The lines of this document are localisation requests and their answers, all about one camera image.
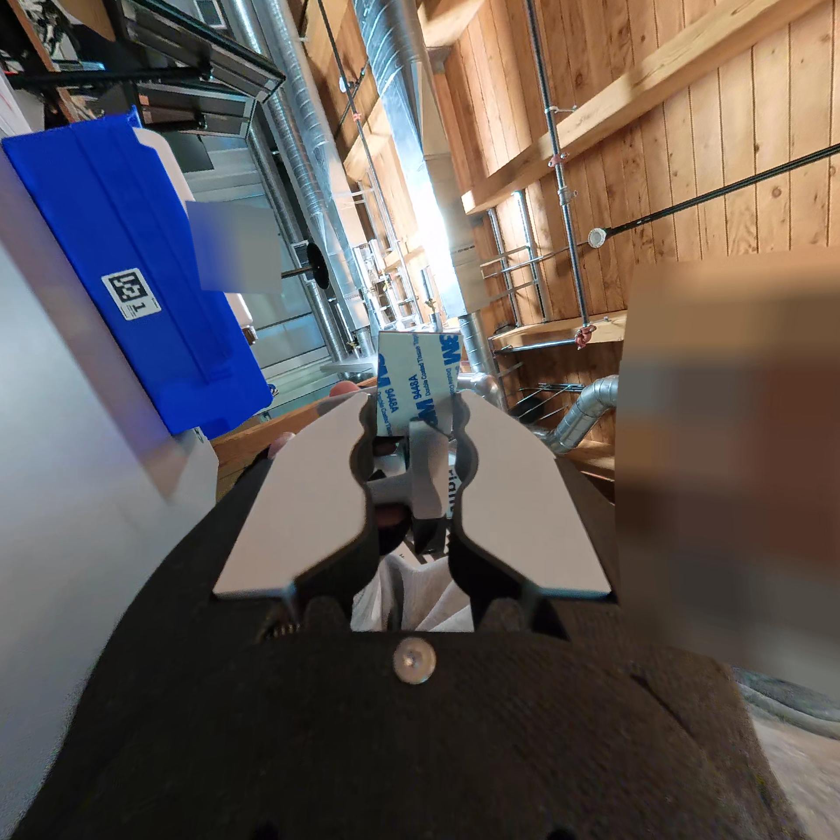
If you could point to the person's right hand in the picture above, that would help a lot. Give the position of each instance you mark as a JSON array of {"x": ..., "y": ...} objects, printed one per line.
[{"x": 344, "y": 390}]

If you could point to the thin metal conduit pipe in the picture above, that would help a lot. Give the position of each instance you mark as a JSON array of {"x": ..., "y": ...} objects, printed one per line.
[{"x": 558, "y": 151}]

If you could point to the white adhesive tape sheet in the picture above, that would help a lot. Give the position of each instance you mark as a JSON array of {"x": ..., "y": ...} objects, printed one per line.
[{"x": 407, "y": 367}]

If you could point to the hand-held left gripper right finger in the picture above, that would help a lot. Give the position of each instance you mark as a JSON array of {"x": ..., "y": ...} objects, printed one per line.
[{"x": 525, "y": 518}]

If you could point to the bundle of silver pipes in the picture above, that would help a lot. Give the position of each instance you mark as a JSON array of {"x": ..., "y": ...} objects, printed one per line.
[{"x": 394, "y": 65}]

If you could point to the black tie rod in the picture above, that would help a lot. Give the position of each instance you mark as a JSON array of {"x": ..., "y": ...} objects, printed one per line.
[{"x": 722, "y": 190}]

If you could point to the wooden workbench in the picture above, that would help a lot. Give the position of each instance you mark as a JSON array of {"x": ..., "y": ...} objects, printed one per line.
[{"x": 262, "y": 433}]

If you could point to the wooden ceiling beam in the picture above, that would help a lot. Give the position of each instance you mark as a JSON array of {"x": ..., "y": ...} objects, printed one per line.
[{"x": 656, "y": 85}]

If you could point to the white plastic case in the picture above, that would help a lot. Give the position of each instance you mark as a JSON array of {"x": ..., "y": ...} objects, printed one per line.
[{"x": 164, "y": 157}]

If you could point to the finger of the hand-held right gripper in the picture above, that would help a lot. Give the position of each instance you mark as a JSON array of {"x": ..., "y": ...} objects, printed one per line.
[{"x": 430, "y": 472}]

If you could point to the person's right forearm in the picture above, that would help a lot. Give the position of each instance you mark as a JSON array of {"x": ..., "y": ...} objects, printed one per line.
[{"x": 420, "y": 590}]

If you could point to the black round lamp stand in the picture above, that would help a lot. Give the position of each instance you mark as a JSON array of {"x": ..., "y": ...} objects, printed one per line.
[{"x": 319, "y": 266}]

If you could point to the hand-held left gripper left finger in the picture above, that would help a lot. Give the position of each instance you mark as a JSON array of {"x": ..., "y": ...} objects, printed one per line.
[{"x": 295, "y": 518}]

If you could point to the blue bin with marker tag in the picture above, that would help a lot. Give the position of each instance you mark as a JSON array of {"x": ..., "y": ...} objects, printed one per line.
[{"x": 131, "y": 229}]

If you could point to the black metal frame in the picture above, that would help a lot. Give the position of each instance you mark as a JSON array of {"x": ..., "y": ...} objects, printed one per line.
[{"x": 216, "y": 59}]

